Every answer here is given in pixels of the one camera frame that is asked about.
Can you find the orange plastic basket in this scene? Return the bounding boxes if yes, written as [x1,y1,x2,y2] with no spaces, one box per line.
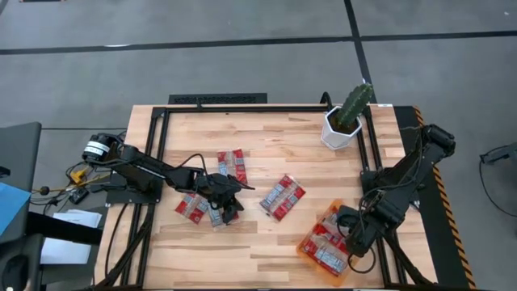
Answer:
[296,197,379,289]

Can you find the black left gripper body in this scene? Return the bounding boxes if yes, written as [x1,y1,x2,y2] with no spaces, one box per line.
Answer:
[195,172,240,208]

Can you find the black bar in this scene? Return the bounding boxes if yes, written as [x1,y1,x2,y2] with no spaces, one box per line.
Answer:
[26,211,104,247]

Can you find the blue folder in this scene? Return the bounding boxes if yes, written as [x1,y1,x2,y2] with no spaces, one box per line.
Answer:
[0,181,32,236]

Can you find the black computer mouse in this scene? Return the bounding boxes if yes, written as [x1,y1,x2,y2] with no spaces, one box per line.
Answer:
[2,254,30,290]

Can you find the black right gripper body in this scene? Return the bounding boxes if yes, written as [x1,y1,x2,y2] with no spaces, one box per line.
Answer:
[349,201,383,243]

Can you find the white plant pot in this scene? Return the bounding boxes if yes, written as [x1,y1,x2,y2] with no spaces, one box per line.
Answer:
[321,105,364,151]

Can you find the dark mouse pad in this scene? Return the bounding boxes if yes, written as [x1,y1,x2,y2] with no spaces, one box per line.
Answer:
[0,233,45,291]

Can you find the green cactus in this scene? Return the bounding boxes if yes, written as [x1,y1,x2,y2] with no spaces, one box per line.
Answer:
[335,82,375,129]

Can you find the black floor grille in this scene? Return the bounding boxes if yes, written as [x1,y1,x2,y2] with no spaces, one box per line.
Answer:
[168,92,268,105]

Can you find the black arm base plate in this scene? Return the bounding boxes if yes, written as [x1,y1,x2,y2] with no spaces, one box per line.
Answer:
[360,169,421,204]
[105,185,162,205]

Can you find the black metal table frame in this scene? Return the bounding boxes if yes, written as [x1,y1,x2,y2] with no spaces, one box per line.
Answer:
[95,103,439,291]

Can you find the white papers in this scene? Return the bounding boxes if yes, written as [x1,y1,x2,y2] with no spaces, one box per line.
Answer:
[40,209,103,266]

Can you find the small black adapter box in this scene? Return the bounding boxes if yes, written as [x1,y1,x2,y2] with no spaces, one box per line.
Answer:
[68,188,90,205]

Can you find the black hazard-striped mat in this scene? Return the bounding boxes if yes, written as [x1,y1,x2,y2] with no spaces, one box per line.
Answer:
[393,105,478,290]

